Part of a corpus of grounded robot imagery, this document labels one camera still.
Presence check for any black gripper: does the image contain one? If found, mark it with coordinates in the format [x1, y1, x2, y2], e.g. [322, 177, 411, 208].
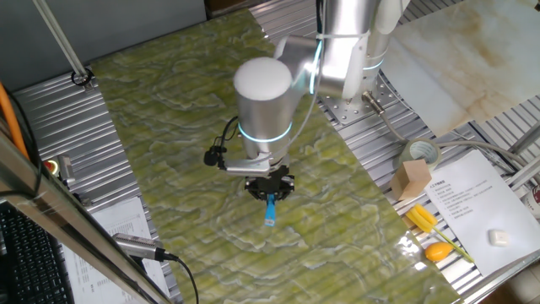
[244, 165, 297, 202]

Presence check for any blue-handled brown bristle brush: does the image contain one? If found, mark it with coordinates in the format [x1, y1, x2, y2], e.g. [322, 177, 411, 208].
[263, 193, 278, 228]

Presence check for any yellow sponge brush green stem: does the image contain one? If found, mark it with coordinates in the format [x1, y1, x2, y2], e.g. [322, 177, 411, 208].
[404, 204, 476, 263]

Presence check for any yellow lemon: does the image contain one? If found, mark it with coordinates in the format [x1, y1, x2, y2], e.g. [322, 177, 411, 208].
[424, 241, 455, 263]

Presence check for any green marble pattern mat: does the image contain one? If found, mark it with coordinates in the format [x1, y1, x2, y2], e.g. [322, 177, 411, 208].
[90, 8, 463, 304]

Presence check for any grey tape roll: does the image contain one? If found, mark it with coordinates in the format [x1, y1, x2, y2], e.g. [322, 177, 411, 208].
[394, 138, 443, 172]

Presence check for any wooden block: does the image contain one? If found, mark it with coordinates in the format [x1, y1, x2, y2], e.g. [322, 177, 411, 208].
[388, 159, 433, 202]

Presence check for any silver handheld device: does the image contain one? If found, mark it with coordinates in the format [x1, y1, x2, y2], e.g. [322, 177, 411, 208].
[111, 232, 178, 262]

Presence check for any white paper with table print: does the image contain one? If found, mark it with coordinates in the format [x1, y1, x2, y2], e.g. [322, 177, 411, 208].
[62, 197, 172, 304]

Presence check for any white paper with text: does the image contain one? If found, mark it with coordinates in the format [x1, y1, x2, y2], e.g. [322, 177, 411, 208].
[424, 149, 540, 278]

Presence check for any beige marble board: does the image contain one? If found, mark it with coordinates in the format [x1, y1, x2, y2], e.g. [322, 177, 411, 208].
[381, 0, 540, 138]

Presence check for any small white case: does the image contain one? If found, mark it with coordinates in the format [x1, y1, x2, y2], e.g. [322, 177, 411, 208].
[489, 229, 511, 247]

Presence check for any black keyboard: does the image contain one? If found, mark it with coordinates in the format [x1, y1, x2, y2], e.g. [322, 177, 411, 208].
[0, 202, 76, 304]

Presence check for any thin metal pole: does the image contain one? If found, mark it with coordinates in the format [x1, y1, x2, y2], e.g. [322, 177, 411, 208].
[31, 0, 92, 79]

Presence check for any aluminium profile bar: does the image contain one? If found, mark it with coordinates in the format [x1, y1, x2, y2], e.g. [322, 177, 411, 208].
[505, 155, 540, 192]

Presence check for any grey metal strut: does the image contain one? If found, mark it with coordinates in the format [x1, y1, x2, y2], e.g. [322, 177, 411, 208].
[508, 122, 540, 155]

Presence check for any red and white can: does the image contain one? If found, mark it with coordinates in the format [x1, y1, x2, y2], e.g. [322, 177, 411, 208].
[525, 183, 540, 219]

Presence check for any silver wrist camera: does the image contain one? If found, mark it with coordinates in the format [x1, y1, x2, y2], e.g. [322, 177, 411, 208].
[222, 151, 273, 177]

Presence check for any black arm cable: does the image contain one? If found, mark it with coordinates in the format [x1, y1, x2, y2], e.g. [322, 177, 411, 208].
[203, 116, 240, 168]

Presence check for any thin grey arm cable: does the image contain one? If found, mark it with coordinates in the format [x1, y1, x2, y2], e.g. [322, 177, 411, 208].
[273, 46, 324, 161]

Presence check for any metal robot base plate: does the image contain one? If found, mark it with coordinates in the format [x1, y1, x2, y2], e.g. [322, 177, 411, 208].
[318, 67, 406, 126]

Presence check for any black device cable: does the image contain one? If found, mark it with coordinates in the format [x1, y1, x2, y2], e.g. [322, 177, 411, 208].
[162, 252, 200, 304]

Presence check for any grey base cable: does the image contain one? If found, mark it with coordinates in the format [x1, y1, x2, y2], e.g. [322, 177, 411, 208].
[361, 90, 540, 187]

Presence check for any grey switch box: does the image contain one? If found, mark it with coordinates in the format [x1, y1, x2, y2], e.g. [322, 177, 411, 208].
[57, 155, 76, 187]

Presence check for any metal frame beam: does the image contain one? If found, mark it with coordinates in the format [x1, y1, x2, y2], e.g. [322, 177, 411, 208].
[0, 120, 174, 304]

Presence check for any red button with yellow ring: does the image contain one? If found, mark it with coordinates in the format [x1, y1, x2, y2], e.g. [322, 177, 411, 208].
[43, 159, 62, 177]

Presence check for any black cable ring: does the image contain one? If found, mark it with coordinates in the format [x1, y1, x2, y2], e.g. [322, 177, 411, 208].
[70, 67, 95, 88]

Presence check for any black cable by frame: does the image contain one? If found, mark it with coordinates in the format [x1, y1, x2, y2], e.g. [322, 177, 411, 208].
[7, 90, 43, 199]

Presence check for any orange cable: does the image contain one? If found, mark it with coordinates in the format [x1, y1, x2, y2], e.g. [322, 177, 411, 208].
[0, 82, 30, 161]

